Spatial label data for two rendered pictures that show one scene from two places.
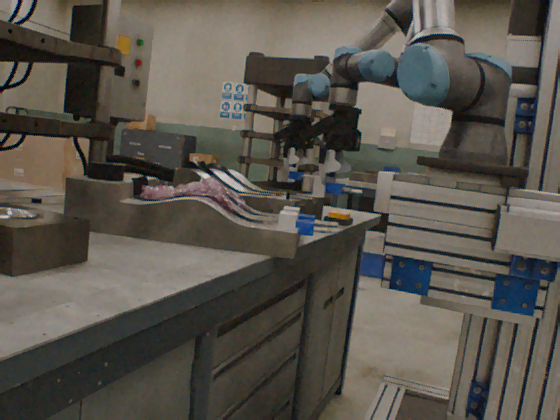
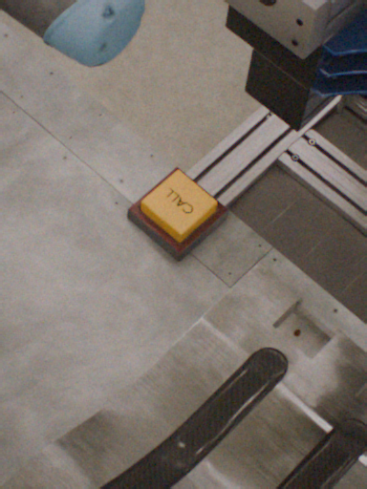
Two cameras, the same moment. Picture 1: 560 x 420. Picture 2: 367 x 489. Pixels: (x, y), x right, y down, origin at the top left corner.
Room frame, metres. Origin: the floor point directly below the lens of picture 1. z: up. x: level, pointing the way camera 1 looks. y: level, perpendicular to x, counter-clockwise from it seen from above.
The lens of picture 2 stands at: (1.47, 0.51, 2.04)
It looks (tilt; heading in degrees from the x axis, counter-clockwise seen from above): 60 degrees down; 284
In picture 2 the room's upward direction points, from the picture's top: 9 degrees clockwise
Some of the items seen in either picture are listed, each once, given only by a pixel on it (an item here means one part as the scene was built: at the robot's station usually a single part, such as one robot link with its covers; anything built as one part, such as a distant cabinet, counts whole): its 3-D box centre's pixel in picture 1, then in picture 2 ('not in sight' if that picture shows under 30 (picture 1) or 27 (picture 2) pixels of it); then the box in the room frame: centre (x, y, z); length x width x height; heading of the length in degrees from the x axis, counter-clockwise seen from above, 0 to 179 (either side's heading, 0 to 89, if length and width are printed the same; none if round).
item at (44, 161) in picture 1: (35, 178); not in sight; (5.13, 2.57, 0.47); 1.22 x 0.80 x 0.94; 77
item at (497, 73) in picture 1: (480, 87); not in sight; (1.12, -0.41, 1.20); 0.13 x 0.12 x 0.14; 118
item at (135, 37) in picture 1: (98, 202); not in sight; (1.98, 0.72, 0.74); 0.31 x 0.22 x 1.47; 158
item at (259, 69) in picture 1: (295, 151); not in sight; (6.19, -0.12, 1.03); 1.54 x 0.94 x 2.06; 163
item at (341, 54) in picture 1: (347, 69); not in sight; (1.36, -0.14, 1.25); 0.09 x 0.08 x 0.11; 28
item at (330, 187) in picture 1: (339, 188); not in sight; (1.35, -0.15, 0.93); 0.13 x 0.05 x 0.05; 60
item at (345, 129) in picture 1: (342, 128); not in sight; (1.36, -0.14, 1.09); 0.09 x 0.08 x 0.12; 60
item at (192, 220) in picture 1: (192, 210); not in sight; (1.16, 0.20, 0.86); 0.50 x 0.26 x 0.11; 86
